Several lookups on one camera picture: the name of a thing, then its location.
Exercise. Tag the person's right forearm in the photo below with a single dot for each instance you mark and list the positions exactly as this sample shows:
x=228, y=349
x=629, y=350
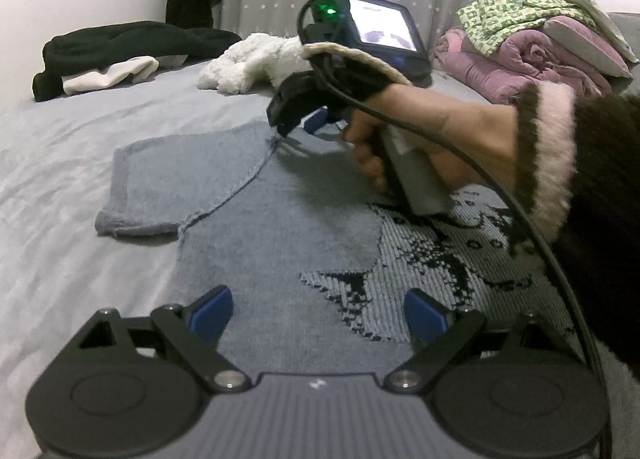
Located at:
x=600, y=189

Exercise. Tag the light grey pillow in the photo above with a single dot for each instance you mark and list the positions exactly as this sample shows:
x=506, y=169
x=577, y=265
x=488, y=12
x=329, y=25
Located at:
x=600, y=14

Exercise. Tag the person's right hand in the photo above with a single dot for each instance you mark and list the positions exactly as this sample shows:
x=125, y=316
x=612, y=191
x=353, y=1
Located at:
x=470, y=139

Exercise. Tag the white cloth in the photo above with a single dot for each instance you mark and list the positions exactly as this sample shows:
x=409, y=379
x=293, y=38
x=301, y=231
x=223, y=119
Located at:
x=110, y=74

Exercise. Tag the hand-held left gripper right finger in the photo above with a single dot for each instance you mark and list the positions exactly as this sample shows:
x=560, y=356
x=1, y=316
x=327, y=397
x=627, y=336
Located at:
x=425, y=319

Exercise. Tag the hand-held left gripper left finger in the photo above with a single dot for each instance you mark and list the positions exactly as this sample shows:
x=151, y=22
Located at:
x=212, y=314

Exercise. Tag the white plush toy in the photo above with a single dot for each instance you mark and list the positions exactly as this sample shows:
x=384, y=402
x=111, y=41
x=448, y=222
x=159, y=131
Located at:
x=250, y=64

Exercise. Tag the green patterned cloth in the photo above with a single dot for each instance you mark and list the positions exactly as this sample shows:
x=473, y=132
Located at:
x=500, y=14

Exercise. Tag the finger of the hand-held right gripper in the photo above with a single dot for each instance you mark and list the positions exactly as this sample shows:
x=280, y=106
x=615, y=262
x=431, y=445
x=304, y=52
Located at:
x=295, y=99
x=315, y=121

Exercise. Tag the grey knitted sweater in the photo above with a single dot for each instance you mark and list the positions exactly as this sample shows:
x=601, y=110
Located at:
x=300, y=219

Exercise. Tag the folded pink quilt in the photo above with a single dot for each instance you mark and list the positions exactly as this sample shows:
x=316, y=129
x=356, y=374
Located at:
x=530, y=59

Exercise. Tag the grey bed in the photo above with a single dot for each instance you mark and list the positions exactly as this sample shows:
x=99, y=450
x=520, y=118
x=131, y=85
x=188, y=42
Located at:
x=75, y=164

